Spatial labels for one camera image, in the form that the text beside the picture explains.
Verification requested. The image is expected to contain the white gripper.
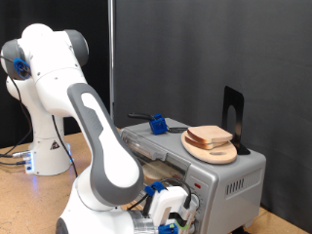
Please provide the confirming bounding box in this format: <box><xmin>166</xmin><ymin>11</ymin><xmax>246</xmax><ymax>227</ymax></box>
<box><xmin>149</xmin><ymin>185</ymin><xmax>198</xmax><ymax>228</ymax></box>

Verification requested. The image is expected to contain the spatula with blue grip block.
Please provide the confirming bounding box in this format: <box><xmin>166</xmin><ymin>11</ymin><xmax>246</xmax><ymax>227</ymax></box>
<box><xmin>127</xmin><ymin>112</ymin><xmax>189</xmax><ymax>136</ymax></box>

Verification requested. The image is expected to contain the silver oven knob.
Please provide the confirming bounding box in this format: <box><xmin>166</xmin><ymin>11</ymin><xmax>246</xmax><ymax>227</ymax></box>
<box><xmin>191</xmin><ymin>193</ymin><xmax>201</xmax><ymax>211</ymax></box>

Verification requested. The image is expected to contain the silver toaster oven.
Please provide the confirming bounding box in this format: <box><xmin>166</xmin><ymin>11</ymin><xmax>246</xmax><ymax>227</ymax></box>
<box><xmin>118</xmin><ymin>117</ymin><xmax>267</xmax><ymax>234</ymax></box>

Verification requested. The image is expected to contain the round wooden cutting board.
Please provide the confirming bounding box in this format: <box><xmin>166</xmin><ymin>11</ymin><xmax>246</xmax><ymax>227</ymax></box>
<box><xmin>180</xmin><ymin>130</ymin><xmax>239</xmax><ymax>166</ymax></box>

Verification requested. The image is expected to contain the black metal bookend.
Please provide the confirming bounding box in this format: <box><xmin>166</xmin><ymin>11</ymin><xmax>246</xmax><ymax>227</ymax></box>
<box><xmin>221</xmin><ymin>85</ymin><xmax>252</xmax><ymax>156</ymax></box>

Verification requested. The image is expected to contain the dark grey backdrop curtain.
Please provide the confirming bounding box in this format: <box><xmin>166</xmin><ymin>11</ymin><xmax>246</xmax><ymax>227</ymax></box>
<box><xmin>113</xmin><ymin>0</ymin><xmax>312</xmax><ymax>233</ymax></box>

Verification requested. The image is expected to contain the metal pole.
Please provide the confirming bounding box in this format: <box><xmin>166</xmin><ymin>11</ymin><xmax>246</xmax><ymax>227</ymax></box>
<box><xmin>107</xmin><ymin>0</ymin><xmax>116</xmax><ymax>121</ymax></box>

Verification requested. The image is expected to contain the black backdrop curtain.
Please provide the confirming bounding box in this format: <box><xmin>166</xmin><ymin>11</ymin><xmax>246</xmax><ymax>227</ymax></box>
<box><xmin>0</xmin><ymin>0</ymin><xmax>111</xmax><ymax>149</ymax></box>

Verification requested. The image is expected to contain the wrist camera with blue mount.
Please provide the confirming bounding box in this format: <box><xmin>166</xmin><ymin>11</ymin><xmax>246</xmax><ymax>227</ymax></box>
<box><xmin>158</xmin><ymin>216</ymin><xmax>196</xmax><ymax>234</ymax></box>

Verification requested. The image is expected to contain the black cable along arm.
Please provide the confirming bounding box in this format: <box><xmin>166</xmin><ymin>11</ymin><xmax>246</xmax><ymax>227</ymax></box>
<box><xmin>0</xmin><ymin>55</ymin><xmax>193</xmax><ymax>211</ymax></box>

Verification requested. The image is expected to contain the base cable with metal connector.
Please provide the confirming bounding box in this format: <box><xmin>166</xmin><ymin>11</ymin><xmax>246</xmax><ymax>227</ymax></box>
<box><xmin>0</xmin><ymin>149</ymin><xmax>32</xmax><ymax>160</ymax></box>

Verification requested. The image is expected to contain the thin black base cable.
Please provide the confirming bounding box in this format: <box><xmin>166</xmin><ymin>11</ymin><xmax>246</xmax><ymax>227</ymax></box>
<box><xmin>0</xmin><ymin>159</ymin><xmax>27</xmax><ymax>167</ymax></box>

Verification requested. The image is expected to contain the blue cable clip on arm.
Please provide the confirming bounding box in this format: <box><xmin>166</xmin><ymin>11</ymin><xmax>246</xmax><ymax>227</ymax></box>
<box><xmin>13</xmin><ymin>58</ymin><xmax>32</xmax><ymax>81</ymax></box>

